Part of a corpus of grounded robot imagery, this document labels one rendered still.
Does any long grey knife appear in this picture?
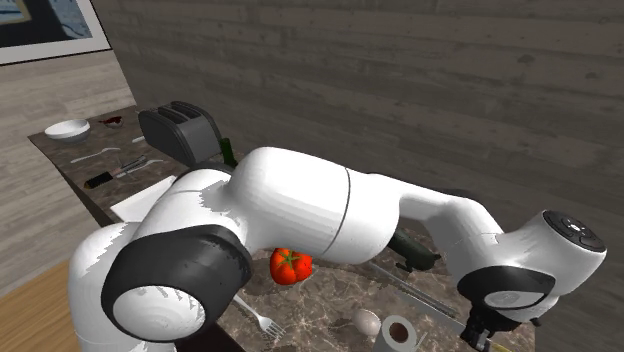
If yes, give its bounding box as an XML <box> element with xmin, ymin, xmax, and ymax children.
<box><xmin>365</xmin><ymin>260</ymin><xmax>467</xmax><ymax>334</ymax></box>

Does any grey mug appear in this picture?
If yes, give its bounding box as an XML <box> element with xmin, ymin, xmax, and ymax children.
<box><xmin>372</xmin><ymin>314</ymin><xmax>419</xmax><ymax>352</ymax></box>

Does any dark green cucumber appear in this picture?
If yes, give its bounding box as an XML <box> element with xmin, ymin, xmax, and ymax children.
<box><xmin>388</xmin><ymin>227</ymin><xmax>443</xmax><ymax>273</ymax></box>

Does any pale egg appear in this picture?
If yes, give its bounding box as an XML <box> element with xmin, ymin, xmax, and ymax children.
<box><xmin>351</xmin><ymin>308</ymin><xmax>382</xmax><ymax>338</ymax></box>

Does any red tomato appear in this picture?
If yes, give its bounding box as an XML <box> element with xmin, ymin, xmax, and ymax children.
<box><xmin>269</xmin><ymin>247</ymin><xmax>314</xmax><ymax>286</ymax></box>

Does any silver fork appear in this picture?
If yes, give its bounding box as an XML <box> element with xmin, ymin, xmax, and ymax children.
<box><xmin>232</xmin><ymin>293</ymin><xmax>287</xmax><ymax>340</ymax></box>

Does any black toaster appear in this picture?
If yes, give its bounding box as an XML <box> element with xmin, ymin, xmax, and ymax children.
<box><xmin>137</xmin><ymin>101</ymin><xmax>223</xmax><ymax>167</ymax></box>

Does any white paper sheet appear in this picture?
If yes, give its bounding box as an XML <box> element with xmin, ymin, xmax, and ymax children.
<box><xmin>110</xmin><ymin>174</ymin><xmax>178</xmax><ymax>223</ymax></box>

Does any silver table knife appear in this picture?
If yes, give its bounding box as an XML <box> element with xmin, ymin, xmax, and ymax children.
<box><xmin>115</xmin><ymin>158</ymin><xmax>165</xmax><ymax>180</ymax></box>

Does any silver spoon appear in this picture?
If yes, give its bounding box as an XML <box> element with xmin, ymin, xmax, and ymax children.
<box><xmin>70</xmin><ymin>147</ymin><xmax>122</xmax><ymax>165</ymax></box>

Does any white bowl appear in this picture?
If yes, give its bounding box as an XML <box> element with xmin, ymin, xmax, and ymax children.
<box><xmin>44</xmin><ymin>119</ymin><xmax>92</xmax><ymax>144</ymax></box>

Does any black handled knife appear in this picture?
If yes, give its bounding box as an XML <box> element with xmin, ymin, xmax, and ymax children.
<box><xmin>83</xmin><ymin>154</ymin><xmax>148</xmax><ymax>190</ymax></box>

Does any framed wall picture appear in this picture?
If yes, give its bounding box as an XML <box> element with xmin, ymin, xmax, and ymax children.
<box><xmin>0</xmin><ymin>0</ymin><xmax>112</xmax><ymax>66</ymax></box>

